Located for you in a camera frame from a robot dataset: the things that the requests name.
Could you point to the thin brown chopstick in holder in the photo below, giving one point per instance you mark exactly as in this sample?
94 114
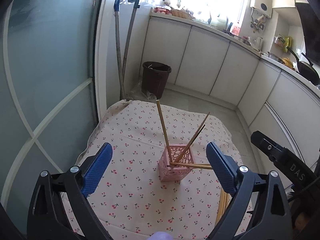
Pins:
177 160

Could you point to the black frying pan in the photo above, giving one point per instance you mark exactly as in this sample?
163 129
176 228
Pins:
305 69

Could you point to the blue handled mop pole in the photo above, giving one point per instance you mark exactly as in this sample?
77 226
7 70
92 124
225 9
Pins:
118 49

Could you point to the pink perforated utensil holder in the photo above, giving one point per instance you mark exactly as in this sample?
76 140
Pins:
168 172

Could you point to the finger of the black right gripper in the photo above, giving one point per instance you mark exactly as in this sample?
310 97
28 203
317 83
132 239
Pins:
300 175

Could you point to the cherry print tablecloth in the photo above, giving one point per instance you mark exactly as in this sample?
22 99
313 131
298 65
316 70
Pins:
130 201

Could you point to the white kitchen cabinets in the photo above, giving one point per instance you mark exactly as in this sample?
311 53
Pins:
211 65

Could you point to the wooden chopstick on table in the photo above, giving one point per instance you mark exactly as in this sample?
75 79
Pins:
218 216
227 200
222 202

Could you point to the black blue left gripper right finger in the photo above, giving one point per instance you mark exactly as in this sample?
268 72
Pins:
270 218

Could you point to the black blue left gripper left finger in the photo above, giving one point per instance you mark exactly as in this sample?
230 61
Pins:
47 218

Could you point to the black range hood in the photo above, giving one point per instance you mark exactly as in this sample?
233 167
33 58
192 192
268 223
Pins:
310 26

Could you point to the black chopstick in holder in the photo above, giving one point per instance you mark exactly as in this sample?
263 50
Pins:
197 134

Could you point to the frosted glass sliding door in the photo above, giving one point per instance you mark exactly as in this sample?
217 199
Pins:
47 94

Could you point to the dark brown trash bin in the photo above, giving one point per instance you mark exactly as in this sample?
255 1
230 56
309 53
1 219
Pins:
155 76

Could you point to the thick wooden chopstick in holder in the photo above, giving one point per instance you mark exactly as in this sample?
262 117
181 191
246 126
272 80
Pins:
164 129

